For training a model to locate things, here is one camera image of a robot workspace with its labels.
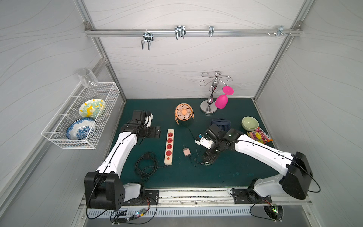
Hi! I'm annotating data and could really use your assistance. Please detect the navy blue desk fan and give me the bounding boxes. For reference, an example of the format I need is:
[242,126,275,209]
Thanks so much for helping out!
[210,118,231,131]

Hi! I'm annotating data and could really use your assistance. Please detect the white red power strip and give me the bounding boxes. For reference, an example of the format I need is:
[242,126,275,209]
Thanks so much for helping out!
[164,129,175,166]

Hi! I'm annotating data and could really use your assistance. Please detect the pink usb charger plug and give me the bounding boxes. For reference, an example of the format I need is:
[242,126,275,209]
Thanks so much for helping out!
[182,147,191,157]

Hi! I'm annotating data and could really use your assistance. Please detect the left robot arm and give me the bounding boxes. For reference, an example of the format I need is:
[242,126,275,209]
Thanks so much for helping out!
[84,116,160,211]

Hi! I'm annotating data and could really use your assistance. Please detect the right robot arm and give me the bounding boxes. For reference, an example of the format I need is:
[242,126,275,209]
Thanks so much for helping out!
[195,124,313,203]

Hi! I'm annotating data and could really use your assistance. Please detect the orange desk fan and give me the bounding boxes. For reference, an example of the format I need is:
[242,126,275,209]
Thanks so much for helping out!
[175,103,194,125]

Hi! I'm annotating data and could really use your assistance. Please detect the silver glass holder stand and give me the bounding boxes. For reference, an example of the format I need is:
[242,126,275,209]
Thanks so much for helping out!
[199,71,233,115]

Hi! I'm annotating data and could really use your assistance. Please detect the pink plastic wine glass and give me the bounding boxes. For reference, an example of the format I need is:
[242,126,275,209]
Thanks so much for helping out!
[215,86,234,109]

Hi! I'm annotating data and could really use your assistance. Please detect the green ceramic bowl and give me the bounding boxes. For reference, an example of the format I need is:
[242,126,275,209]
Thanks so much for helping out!
[241,116,260,131]

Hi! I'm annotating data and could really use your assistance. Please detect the colourful snack packet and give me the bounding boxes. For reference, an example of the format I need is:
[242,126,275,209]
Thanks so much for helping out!
[247,127,273,144]

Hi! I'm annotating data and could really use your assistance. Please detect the yellow green patterned bowl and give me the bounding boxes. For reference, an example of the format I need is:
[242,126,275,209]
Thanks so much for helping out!
[78,98,105,119]

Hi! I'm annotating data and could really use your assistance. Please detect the blue white patterned bowl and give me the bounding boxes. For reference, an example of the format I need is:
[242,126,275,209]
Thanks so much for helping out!
[66,118,97,140]

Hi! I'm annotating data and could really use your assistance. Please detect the clear glass cup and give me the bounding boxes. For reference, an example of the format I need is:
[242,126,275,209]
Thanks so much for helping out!
[78,69,98,89]

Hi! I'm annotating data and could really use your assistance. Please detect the metal double hook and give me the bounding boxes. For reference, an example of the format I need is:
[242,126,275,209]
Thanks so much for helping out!
[141,32,154,50]
[174,25,186,40]

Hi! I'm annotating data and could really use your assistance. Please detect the small metal hook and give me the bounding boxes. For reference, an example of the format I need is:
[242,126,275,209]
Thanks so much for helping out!
[209,26,214,37]

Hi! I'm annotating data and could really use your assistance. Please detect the metal hook right end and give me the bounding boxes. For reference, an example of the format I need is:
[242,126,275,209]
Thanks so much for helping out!
[266,26,292,37]

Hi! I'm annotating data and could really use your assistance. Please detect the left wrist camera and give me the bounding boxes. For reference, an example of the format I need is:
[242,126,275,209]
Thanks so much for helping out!
[130,110,153,128]

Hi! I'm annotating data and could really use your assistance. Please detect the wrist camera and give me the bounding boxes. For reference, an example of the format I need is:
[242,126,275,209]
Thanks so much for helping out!
[130,110,153,128]
[195,134,214,149]

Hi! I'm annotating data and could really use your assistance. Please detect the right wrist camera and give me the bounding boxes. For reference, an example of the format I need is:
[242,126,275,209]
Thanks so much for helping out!
[195,134,214,149]

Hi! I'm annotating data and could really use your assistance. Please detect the black power strip cord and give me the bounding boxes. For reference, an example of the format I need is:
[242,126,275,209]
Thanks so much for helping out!
[134,152,168,182]

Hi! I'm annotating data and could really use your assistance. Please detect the white wire basket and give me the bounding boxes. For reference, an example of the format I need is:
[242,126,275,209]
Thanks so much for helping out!
[41,82,120,149]

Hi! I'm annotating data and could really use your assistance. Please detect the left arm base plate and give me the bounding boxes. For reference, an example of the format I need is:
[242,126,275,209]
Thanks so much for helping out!
[123,190,159,206]

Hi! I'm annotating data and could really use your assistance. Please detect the aluminium front frame rail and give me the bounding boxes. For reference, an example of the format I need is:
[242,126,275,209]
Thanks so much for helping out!
[78,186,313,210]

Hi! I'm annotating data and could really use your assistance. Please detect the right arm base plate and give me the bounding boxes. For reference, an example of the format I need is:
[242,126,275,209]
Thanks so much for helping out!
[229,188,272,204]

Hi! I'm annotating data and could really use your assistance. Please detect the small circuit board wires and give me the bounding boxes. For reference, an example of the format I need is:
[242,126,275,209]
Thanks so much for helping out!
[109,196,157,225]

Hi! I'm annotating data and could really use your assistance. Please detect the aluminium horizontal rail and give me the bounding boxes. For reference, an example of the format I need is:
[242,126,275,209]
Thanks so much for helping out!
[85,28,303,38]

